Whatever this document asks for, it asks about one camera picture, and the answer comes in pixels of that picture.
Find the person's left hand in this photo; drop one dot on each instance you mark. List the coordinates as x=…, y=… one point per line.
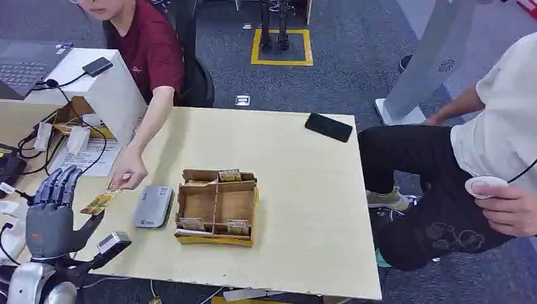
x=131, y=168
x=509, y=210

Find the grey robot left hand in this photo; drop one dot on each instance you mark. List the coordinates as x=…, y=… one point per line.
x=50, y=230

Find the white round remote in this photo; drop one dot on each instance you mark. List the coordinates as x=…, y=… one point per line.
x=482, y=184

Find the yellow printed card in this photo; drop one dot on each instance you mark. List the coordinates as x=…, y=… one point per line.
x=100, y=202

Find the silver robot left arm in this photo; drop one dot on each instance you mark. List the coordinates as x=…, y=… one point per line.
x=27, y=283

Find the printed paper sheet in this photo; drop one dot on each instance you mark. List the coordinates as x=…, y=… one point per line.
x=90, y=157

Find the grey card reader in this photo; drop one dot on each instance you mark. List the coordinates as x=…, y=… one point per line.
x=154, y=207

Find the white power adapter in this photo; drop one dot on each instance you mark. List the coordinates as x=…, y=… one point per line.
x=43, y=136
x=78, y=139

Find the flat card in box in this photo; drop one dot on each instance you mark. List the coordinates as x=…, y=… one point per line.
x=199, y=183

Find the white cabinet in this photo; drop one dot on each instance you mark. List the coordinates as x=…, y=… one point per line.
x=109, y=96

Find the black desk device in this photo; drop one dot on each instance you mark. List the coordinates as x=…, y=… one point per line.
x=10, y=165

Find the brown cardboard box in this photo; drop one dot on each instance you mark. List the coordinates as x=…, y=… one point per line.
x=73, y=110

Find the card with printed pattern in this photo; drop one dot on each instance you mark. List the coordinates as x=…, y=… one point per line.
x=230, y=175
x=238, y=227
x=192, y=224

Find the person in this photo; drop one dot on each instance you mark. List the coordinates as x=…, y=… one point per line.
x=495, y=126
x=147, y=46

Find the wooden card box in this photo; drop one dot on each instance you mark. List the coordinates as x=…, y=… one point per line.
x=216, y=208

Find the small black drive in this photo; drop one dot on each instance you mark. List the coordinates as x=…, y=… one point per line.
x=97, y=66

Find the black office chair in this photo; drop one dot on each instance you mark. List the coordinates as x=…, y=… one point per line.
x=197, y=79

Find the silver floor socket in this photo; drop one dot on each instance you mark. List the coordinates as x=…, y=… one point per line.
x=242, y=100

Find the dark grey laptop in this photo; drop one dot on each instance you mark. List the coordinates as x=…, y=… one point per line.
x=27, y=65

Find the white floor stand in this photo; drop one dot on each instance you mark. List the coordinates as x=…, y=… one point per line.
x=428, y=63

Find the black shoe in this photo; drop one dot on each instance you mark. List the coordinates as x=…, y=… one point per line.
x=405, y=63

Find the black smartphone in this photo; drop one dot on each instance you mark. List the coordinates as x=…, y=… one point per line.
x=328, y=127

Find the black robot legs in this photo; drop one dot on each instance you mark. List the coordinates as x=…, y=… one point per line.
x=283, y=25

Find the yellow floor tape square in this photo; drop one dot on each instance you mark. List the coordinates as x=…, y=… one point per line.
x=308, y=46

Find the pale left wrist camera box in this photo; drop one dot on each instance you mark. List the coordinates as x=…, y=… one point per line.
x=111, y=243

